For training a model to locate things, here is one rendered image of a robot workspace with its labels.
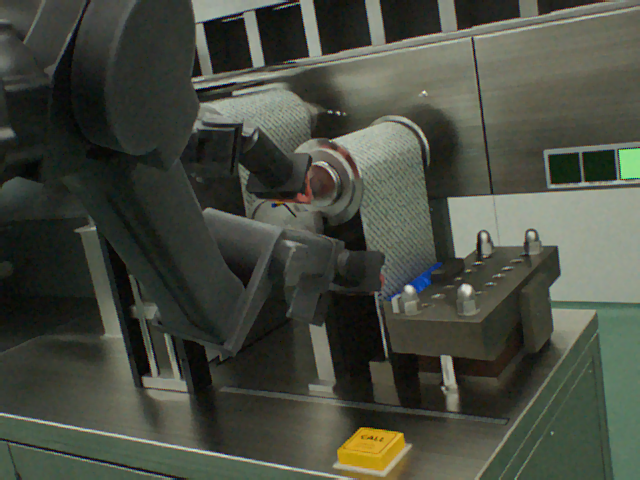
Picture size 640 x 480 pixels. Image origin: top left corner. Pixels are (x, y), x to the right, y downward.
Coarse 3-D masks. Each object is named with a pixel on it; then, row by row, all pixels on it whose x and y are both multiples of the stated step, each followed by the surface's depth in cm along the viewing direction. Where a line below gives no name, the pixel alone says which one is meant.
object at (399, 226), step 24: (408, 192) 138; (384, 216) 130; (408, 216) 138; (384, 240) 130; (408, 240) 138; (432, 240) 146; (384, 264) 130; (408, 264) 137; (432, 264) 145; (384, 288) 130
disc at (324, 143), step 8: (304, 144) 127; (312, 144) 126; (320, 144) 125; (328, 144) 124; (336, 144) 123; (296, 152) 128; (304, 152) 127; (336, 152) 124; (344, 152) 123; (344, 160) 123; (352, 160) 122; (352, 168) 123; (352, 176) 123; (360, 176) 122; (360, 184) 123; (360, 192) 123; (352, 200) 124; (360, 200) 124; (304, 208) 130; (352, 208) 125; (336, 216) 127; (344, 216) 126; (352, 216) 126; (328, 224) 128; (336, 224) 128
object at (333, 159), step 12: (312, 156) 125; (324, 156) 124; (336, 156) 123; (336, 168) 124; (348, 168) 123; (348, 180) 123; (348, 192) 124; (336, 204) 126; (348, 204) 125; (324, 216) 128
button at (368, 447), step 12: (360, 432) 109; (372, 432) 109; (384, 432) 108; (396, 432) 107; (348, 444) 106; (360, 444) 106; (372, 444) 105; (384, 444) 105; (396, 444) 105; (348, 456) 105; (360, 456) 103; (372, 456) 102; (384, 456) 103; (396, 456) 105; (372, 468) 103; (384, 468) 102
